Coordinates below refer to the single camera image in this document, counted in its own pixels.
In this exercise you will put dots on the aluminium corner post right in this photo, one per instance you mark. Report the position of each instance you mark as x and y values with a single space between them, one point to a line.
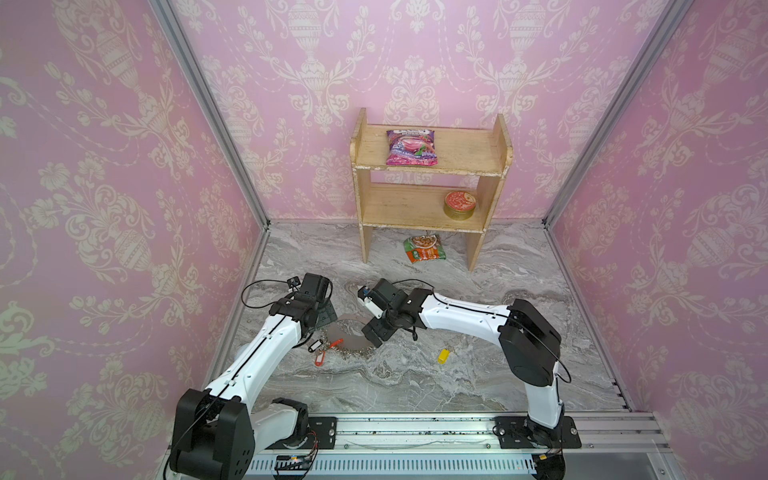
662 32

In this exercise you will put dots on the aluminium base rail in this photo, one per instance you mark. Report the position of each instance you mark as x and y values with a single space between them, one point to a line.
597 445

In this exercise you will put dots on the pink snack packet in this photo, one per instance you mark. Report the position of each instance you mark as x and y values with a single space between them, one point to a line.
411 147

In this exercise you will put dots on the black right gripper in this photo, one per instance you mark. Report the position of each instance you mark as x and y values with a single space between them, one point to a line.
377 328

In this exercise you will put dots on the wooden two-tier shelf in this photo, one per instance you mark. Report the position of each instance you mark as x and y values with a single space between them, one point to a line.
485 154

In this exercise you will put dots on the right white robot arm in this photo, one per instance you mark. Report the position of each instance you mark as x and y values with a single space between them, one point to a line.
530 344

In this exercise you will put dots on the aluminium corner post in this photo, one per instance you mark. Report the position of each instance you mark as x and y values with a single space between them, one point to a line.
194 74
662 32

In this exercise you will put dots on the yellow key tag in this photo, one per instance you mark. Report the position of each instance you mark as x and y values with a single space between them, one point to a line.
443 356

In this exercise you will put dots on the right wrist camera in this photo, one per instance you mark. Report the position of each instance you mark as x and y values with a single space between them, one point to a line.
373 301

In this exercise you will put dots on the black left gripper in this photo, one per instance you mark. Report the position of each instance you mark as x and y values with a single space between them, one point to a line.
327 312

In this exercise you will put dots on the round red gold tin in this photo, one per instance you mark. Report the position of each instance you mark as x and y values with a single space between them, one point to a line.
459 205

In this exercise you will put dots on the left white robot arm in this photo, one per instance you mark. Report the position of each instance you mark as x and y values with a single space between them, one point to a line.
240 384

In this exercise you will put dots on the green orange snack packet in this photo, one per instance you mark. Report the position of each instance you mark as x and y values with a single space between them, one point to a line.
424 248

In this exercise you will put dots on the aluminium corner post left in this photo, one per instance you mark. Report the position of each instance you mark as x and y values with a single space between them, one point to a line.
194 74

